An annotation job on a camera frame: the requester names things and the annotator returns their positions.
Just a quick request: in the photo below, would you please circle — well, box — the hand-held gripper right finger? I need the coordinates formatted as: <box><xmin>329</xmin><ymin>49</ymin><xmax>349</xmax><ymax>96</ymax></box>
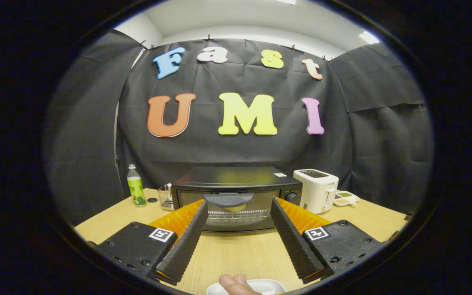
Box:
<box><xmin>270</xmin><ymin>197</ymin><xmax>385</xmax><ymax>284</ymax></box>

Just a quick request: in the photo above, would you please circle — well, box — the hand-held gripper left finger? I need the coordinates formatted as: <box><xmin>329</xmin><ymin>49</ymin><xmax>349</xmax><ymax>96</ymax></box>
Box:
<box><xmin>96</xmin><ymin>200</ymin><xmax>209</xmax><ymax>286</ymax></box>

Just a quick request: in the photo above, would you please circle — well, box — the black toaster oven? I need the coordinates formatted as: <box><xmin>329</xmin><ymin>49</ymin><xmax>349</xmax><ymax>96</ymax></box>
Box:
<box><xmin>171</xmin><ymin>166</ymin><xmax>303</xmax><ymax>234</ymax></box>

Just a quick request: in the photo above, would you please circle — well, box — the white toaster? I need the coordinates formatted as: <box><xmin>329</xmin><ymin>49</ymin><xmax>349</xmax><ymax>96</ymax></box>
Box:
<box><xmin>293</xmin><ymin>169</ymin><xmax>339</xmax><ymax>215</ymax></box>

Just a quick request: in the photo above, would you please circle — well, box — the white plate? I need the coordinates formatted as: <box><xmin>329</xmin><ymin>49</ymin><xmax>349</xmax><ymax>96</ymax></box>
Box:
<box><xmin>206</xmin><ymin>279</ymin><xmax>287</xmax><ymax>295</ymax></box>

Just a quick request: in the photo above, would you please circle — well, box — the metal mesh holder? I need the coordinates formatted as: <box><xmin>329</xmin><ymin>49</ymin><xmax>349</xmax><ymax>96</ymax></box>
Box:
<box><xmin>157</xmin><ymin>183</ymin><xmax>175</xmax><ymax>212</ymax></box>

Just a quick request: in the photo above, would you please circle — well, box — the white divided snack dish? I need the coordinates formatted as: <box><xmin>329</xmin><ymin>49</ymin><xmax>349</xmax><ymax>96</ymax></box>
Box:
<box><xmin>334</xmin><ymin>191</ymin><xmax>360</xmax><ymax>207</ymax></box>

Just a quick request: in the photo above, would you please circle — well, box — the green drink bottle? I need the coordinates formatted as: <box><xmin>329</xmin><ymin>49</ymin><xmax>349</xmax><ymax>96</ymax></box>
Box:
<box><xmin>127</xmin><ymin>164</ymin><xmax>148</xmax><ymax>207</ymax></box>

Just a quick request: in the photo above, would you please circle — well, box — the ceiling light panel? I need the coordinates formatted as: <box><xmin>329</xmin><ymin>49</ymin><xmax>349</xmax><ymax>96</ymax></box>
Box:
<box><xmin>358</xmin><ymin>31</ymin><xmax>380</xmax><ymax>45</ymax></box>

